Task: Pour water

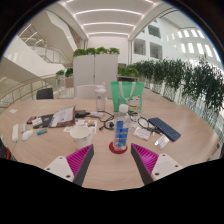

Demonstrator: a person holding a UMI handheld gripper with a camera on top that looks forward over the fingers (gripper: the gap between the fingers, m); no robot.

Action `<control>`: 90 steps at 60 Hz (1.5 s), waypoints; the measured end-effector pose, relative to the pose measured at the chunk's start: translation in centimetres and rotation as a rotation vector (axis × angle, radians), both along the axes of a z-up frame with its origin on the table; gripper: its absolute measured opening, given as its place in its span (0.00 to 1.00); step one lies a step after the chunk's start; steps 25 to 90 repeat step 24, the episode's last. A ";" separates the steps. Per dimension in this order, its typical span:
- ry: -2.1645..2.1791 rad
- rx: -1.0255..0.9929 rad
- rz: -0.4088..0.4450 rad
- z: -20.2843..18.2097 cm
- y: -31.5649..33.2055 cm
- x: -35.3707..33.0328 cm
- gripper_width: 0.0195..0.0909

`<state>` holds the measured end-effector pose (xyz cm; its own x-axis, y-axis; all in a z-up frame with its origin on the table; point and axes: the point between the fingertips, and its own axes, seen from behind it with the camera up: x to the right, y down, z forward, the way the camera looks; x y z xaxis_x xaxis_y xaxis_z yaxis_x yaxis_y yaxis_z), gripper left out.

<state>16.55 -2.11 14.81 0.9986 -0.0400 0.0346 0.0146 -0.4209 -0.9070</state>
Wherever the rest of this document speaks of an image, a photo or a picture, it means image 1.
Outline planter box with plants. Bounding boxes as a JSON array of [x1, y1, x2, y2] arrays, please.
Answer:
[[54, 68, 74, 89]]

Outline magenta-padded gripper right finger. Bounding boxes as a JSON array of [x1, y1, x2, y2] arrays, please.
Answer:
[[130, 143, 184, 186]]

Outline black and red office chair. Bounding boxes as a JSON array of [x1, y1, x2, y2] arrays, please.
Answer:
[[0, 138, 13, 161]]

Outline clear white-lidded shaker bottle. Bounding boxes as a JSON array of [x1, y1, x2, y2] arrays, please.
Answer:
[[94, 84, 108, 113]]

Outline open booklet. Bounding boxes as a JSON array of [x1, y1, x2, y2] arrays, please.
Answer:
[[49, 105, 77, 129]]

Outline row of green hedge plants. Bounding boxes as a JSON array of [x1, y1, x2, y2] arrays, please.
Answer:
[[118, 58, 224, 118]]

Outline white power strip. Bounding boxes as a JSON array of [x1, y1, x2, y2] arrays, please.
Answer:
[[11, 123, 20, 144]]

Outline dark blue keyboard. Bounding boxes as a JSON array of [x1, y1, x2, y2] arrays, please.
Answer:
[[147, 116, 182, 142]]

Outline tangled black cables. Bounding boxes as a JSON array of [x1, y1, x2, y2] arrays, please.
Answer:
[[98, 111, 158, 132]]

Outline small red and black case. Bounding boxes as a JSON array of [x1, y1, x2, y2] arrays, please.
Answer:
[[26, 115, 38, 125]]

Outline clear blue-labelled water bottle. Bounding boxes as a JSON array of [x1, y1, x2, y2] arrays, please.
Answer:
[[112, 103, 130, 152]]

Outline white cabinet with plants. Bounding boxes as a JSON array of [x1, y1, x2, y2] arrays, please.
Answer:
[[72, 46, 120, 99]]

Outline colourful sticker sheet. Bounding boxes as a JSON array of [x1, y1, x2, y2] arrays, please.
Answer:
[[63, 119, 98, 134]]

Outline black tablet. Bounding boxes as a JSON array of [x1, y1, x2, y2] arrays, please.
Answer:
[[32, 113, 54, 129]]

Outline white patterned mug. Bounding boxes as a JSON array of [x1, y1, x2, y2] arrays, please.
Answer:
[[69, 124, 93, 150]]

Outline white chair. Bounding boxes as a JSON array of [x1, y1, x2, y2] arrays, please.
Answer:
[[74, 84, 98, 100]]

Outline black power bank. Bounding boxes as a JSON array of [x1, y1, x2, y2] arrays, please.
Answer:
[[74, 109, 91, 119]]

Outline flat round red coaster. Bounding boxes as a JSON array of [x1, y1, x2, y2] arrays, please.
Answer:
[[108, 141, 129, 155]]

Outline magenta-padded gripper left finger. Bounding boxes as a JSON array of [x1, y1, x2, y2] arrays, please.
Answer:
[[43, 143, 95, 187]]

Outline small white packet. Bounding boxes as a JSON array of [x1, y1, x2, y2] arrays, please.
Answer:
[[154, 134, 170, 150]]

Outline small teal marker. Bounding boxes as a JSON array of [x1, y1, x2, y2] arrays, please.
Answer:
[[36, 127, 48, 136]]

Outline green tote bag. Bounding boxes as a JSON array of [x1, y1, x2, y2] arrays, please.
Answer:
[[110, 80, 145, 113]]

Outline white computer mouse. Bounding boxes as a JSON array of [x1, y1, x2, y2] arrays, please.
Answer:
[[21, 129, 34, 142]]

